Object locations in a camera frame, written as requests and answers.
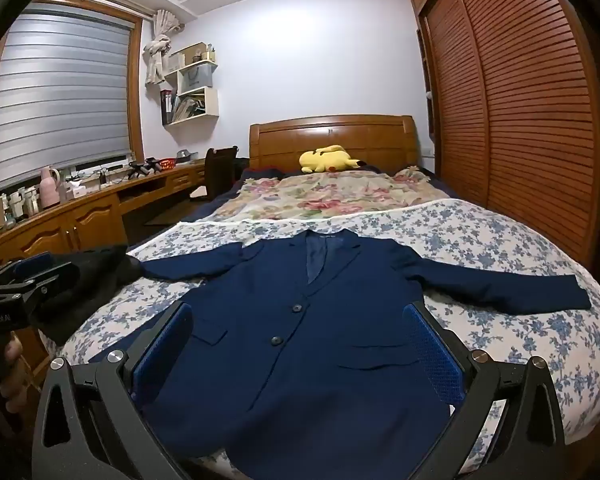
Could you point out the pink kettle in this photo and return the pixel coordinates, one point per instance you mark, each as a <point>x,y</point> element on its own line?
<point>50,190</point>

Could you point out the wooden louvered wardrobe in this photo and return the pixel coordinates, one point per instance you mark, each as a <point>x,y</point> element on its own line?
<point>520,110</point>

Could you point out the grey window blind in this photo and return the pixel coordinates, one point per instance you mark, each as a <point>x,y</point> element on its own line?
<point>60,95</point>

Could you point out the yellow plush toy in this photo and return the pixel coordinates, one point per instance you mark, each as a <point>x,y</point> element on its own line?
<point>325,160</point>

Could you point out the wooden window frame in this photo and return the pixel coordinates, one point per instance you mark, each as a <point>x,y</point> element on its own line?
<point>137,85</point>

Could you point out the white wall shelf unit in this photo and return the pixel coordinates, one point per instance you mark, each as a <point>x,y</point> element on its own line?
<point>210,105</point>

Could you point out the person's left hand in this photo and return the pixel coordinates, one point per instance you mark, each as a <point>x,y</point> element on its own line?
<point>12,360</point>

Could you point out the long wooden desk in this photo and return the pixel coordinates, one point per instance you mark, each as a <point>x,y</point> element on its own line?
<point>95,215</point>

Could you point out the pink floral blanket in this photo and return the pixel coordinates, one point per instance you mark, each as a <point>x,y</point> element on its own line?
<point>330,195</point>

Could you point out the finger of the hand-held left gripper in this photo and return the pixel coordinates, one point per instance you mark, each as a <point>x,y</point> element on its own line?
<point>25,287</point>
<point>32,264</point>

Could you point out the tied beige curtain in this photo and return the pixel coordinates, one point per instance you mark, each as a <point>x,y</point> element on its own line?
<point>155,60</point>

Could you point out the black cloth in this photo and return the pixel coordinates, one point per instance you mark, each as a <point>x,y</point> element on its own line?
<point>90,280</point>

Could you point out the red basket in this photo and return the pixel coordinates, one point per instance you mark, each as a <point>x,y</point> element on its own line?
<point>167,164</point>

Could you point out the grey paper bag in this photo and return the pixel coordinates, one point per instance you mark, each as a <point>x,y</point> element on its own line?
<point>196,79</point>

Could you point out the black tool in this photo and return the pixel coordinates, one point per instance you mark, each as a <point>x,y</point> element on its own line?
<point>145,167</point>

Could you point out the bed with floral sheet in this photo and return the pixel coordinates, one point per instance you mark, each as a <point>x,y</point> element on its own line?
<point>480,260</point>

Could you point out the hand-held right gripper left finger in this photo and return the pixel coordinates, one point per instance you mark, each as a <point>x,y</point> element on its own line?
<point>162,345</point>

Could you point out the wooden headboard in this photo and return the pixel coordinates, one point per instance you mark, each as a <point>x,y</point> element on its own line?
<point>280,145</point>

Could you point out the navy blue suit jacket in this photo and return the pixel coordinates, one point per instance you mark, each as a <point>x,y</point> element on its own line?
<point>280,310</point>

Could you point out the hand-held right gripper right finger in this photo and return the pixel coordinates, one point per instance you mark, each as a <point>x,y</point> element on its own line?
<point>432,350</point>

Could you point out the dark wooden chair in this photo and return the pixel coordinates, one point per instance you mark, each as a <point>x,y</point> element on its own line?
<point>220,170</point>

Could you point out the black binder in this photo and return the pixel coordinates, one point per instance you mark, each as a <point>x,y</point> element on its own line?
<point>166,106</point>

